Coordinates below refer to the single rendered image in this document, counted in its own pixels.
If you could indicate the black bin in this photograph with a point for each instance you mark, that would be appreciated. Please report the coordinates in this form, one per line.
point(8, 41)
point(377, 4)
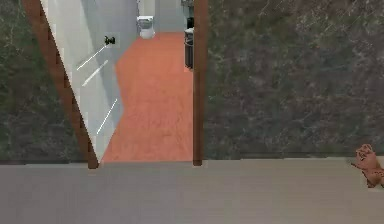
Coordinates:
point(189, 50)

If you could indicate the white toilet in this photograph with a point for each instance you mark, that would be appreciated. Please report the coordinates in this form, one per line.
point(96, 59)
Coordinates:
point(146, 25)

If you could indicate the brown teddy bear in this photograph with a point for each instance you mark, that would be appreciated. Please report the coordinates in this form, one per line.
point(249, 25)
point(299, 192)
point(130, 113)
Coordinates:
point(369, 163)

